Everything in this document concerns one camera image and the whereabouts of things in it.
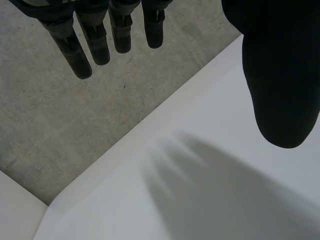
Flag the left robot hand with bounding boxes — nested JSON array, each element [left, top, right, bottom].
[[8, 0, 320, 149]]

